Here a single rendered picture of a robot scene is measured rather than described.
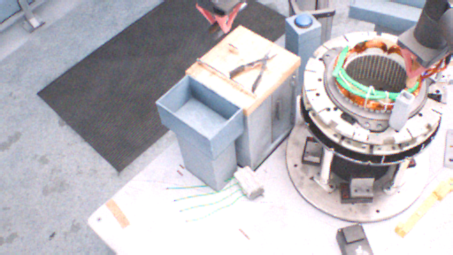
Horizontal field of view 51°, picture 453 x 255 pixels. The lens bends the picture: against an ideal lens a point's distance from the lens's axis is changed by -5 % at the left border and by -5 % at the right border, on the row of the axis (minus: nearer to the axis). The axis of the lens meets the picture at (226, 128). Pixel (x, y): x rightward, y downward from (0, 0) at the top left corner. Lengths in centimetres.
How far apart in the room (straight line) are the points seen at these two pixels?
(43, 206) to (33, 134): 44
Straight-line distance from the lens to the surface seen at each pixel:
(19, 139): 266
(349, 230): 121
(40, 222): 235
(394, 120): 104
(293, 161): 133
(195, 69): 118
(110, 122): 251
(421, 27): 84
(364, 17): 136
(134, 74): 268
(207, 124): 118
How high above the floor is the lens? 193
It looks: 54 degrees down
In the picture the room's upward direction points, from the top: 7 degrees counter-clockwise
